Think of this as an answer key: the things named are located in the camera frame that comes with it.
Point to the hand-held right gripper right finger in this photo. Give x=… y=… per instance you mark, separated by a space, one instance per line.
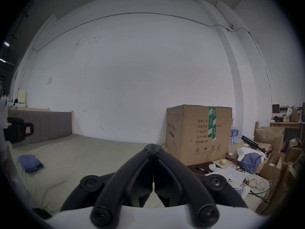
x=183 y=182

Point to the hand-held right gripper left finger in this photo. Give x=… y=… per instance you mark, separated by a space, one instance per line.
x=124 y=182

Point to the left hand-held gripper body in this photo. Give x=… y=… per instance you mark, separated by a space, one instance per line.
x=17 y=130

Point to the dark blue pen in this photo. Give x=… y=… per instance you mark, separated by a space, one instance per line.
x=200 y=168

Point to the cream board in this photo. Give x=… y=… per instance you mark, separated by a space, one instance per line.
x=22 y=96

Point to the grey padded headboard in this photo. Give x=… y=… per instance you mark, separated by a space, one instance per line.
x=52 y=125

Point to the dark blue garment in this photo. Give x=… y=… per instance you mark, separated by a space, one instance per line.
x=29 y=163

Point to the small yellow ball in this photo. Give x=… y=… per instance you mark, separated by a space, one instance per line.
x=223 y=162

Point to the stack of white papers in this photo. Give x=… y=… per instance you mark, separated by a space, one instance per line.
x=228 y=175

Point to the bed with pale green sheet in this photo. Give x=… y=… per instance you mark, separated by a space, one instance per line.
x=83 y=156

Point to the large cardboard carton, green tape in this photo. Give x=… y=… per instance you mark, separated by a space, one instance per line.
x=190 y=132

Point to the blue-grey bunched cloth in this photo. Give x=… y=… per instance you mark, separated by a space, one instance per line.
x=250 y=162

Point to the pack of water bottles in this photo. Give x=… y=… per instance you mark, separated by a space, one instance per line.
x=235 y=133

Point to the black tripod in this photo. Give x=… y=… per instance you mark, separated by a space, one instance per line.
x=252 y=143

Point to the tall open brown carton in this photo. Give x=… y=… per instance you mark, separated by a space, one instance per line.
x=274 y=169

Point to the wooden desk with clutter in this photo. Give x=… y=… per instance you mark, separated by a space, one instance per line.
x=287 y=125

